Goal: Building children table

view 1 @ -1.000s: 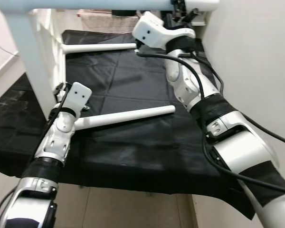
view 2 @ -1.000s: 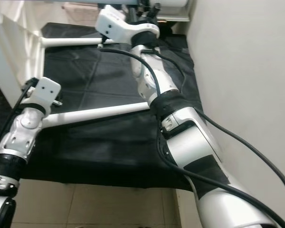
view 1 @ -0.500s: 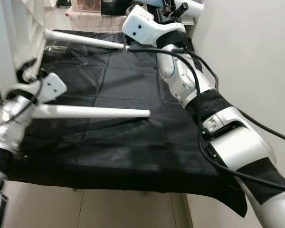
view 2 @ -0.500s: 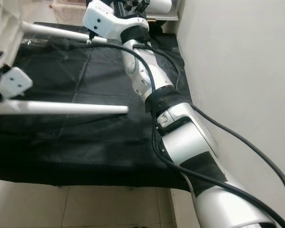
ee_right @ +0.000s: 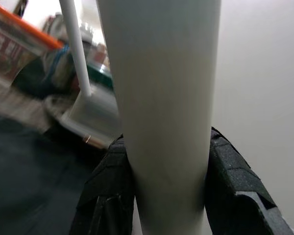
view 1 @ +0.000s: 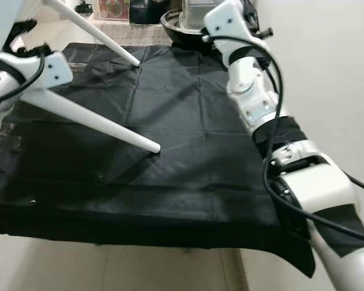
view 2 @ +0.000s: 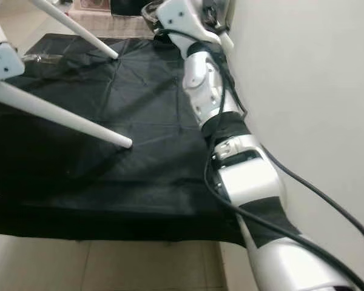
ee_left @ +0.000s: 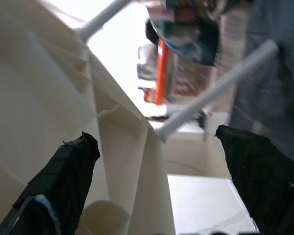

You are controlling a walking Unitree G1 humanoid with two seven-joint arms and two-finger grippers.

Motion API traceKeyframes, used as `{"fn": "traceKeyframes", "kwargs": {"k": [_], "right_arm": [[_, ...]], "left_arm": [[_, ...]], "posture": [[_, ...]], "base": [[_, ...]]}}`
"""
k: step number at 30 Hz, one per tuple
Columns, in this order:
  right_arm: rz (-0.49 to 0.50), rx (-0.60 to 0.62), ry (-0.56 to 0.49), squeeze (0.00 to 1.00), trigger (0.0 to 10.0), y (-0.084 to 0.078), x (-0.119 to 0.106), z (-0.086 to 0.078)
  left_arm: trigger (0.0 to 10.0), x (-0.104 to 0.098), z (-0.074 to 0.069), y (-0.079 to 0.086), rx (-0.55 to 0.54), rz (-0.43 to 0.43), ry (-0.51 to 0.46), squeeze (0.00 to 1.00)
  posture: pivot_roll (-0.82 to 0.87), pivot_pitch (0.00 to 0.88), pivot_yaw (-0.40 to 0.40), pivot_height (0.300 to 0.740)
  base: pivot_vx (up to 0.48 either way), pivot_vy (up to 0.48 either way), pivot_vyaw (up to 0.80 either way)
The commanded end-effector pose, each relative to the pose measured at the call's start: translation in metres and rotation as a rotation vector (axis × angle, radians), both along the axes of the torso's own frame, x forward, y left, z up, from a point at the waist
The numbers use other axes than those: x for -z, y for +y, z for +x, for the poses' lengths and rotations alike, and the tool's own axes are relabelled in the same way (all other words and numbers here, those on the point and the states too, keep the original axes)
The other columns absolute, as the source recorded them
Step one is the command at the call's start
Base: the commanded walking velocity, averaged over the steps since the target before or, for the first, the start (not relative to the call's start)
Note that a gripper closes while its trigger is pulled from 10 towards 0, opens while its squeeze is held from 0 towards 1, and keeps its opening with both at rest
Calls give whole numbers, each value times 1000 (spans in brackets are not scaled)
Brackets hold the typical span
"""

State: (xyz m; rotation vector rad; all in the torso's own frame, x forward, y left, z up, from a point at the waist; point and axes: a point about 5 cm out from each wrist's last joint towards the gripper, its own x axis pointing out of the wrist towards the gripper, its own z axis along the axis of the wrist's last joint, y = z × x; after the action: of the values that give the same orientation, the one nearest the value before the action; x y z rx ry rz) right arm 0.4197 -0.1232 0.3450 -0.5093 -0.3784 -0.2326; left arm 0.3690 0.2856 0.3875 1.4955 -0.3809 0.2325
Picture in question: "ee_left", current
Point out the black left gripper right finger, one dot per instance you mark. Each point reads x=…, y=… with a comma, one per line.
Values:
x=267, y=176

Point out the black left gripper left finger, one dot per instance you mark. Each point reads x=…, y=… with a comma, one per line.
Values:
x=63, y=176

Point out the white plastic table top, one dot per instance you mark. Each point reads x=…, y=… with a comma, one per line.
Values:
x=39, y=98

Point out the white plastic table leg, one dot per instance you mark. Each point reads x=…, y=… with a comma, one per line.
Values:
x=100, y=19
x=210, y=95

